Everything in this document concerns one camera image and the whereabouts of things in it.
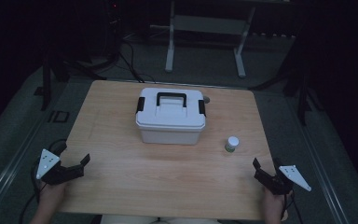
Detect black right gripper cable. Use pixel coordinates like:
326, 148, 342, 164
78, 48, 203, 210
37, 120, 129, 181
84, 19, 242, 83
280, 189, 304, 224

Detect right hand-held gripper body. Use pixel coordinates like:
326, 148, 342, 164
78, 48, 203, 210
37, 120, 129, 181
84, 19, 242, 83
255, 164, 312, 196

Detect dark equipment with red light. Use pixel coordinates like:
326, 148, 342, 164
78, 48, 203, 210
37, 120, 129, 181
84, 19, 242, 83
103, 0, 124, 63

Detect person's left hand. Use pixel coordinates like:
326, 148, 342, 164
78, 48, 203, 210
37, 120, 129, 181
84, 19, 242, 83
38, 182, 68, 215

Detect white storage box black handle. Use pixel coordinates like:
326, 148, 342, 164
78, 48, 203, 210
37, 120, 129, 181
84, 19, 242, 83
135, 87, 207, 146

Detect black rectangular floor frame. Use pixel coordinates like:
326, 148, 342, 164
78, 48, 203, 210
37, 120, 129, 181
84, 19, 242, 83
47, 109, 70, 123

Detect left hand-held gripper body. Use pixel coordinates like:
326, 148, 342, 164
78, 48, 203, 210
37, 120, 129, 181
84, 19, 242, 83
35, 148, 85, 186

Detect person's right hand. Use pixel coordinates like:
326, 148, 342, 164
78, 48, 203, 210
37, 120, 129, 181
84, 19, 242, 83
263, 187, 294, 222

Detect small white bottle green label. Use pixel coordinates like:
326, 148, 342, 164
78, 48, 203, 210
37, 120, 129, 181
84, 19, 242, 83
224, 135, 240, 153

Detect white metal stand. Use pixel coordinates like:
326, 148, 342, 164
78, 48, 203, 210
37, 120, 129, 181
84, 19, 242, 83
164, 0, 256, 78

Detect black tripod stand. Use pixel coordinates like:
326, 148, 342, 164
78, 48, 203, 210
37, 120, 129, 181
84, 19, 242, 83
250, 31, 325, 127
33, 46, 107, 112

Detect black floor cables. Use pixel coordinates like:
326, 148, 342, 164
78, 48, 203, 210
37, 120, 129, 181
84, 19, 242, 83
117, 38, 157, 84

